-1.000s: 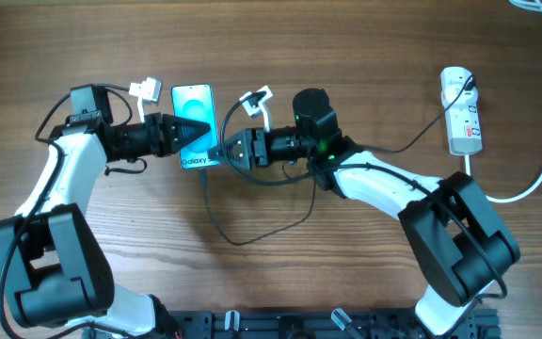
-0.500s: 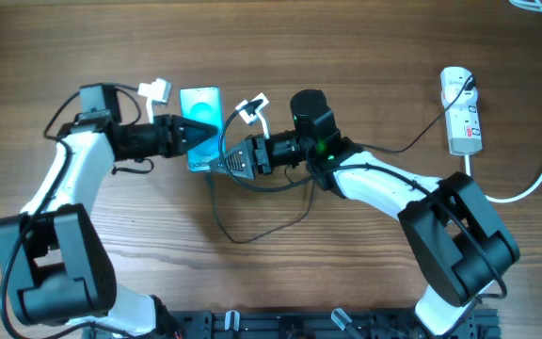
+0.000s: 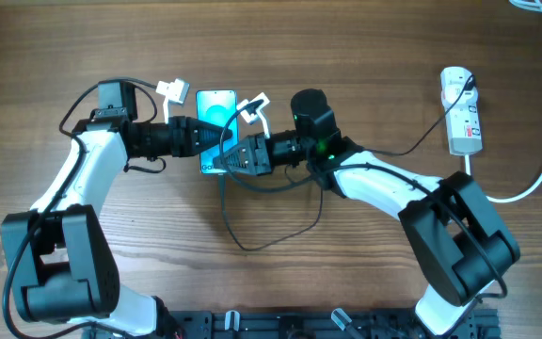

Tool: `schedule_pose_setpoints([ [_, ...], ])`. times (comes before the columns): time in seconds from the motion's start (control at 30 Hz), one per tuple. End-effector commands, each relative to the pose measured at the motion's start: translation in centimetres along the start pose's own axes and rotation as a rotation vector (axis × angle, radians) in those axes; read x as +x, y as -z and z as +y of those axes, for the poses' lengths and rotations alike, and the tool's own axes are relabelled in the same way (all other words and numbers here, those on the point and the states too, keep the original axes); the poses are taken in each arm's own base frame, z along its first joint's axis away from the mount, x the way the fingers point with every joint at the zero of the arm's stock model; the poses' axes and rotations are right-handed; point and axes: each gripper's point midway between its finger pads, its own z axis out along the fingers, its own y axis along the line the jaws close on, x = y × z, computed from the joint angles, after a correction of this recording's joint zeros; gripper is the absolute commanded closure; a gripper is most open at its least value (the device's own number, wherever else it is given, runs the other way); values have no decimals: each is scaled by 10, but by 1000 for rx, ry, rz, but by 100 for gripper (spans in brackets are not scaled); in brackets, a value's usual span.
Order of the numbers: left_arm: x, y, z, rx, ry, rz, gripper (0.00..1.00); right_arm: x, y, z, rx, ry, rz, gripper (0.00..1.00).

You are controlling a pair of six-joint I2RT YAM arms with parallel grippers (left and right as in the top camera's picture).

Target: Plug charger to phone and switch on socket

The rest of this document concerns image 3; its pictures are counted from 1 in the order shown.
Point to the blue screen Galaxy smartphone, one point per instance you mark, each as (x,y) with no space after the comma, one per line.
(214,106)

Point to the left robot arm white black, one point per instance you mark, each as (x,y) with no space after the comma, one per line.
(61,269)

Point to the white power strip socket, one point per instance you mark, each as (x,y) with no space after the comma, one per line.
(459,97)

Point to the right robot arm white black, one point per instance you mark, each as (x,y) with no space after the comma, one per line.
(461,243)

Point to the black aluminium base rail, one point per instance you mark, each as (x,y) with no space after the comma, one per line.
(375,324)

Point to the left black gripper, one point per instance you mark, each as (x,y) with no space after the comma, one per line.
(183,150)

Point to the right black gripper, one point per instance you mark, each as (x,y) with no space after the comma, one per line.
(258,153)

